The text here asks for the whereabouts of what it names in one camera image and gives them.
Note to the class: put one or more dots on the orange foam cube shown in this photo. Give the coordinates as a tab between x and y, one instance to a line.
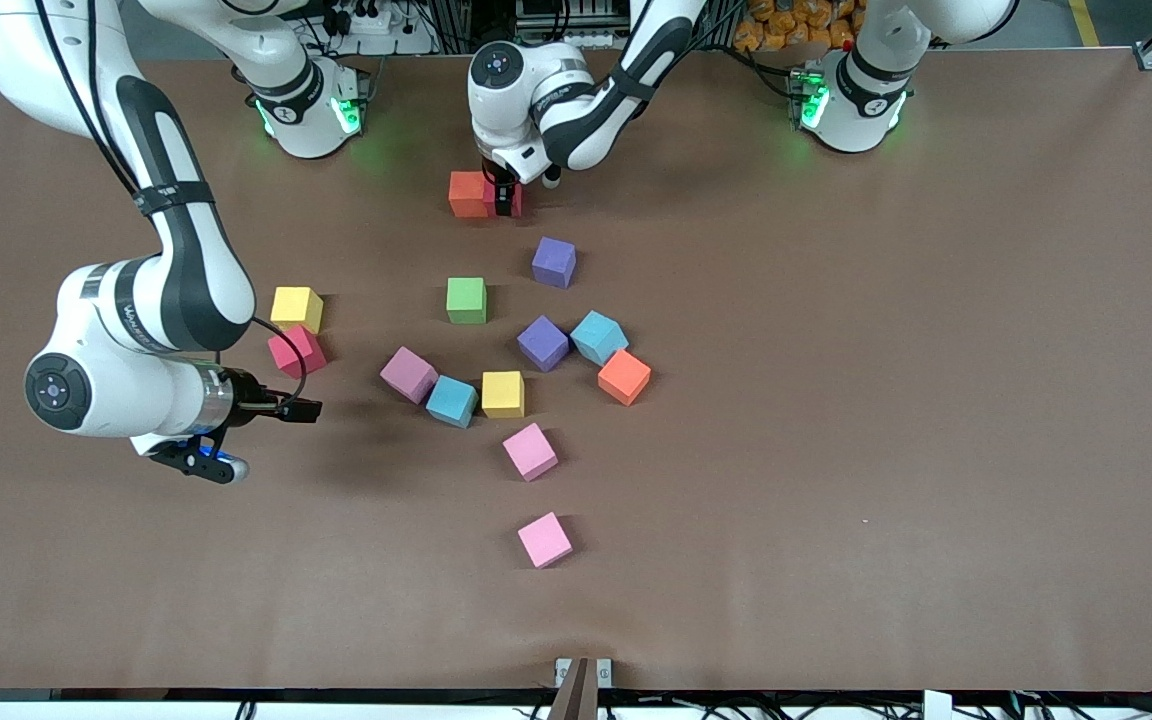
624	377
466	195

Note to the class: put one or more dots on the orange packets pile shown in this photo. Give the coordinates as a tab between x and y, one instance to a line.
796	25

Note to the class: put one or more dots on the purple foam cube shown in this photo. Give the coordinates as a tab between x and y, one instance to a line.
543	343
554	262

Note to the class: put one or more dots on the blue foam cube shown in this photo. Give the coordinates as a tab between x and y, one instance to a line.
598	337
451	400

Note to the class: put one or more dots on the white equipment box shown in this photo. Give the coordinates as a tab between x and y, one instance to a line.
571	22

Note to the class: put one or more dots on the white power strip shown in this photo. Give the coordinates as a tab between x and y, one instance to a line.
376	22

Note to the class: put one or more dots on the pink foam cube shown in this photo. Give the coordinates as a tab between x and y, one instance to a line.
529	451
544	540
408	375

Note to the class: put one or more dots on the brown table cover sheet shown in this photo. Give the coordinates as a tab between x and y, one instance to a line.
836	500

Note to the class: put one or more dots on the yellow foam cube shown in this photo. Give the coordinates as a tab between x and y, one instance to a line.
502	394
298	308

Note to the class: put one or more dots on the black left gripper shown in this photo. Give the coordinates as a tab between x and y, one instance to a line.
502	189

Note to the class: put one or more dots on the aluminium frame post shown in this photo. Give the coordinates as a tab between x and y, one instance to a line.
726	22
452	25

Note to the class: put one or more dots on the red foam cube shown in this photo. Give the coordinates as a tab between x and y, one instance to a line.
291	355
489	198

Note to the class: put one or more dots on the green foam cube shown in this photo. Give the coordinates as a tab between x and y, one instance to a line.
466	300

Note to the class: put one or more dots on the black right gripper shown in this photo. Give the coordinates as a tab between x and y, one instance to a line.
244	391

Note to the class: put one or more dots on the small metal bracket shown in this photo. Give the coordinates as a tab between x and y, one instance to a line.
604	672

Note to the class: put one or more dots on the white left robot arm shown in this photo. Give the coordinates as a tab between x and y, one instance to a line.
506	110

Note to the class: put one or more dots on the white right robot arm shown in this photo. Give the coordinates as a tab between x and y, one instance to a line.
116	400

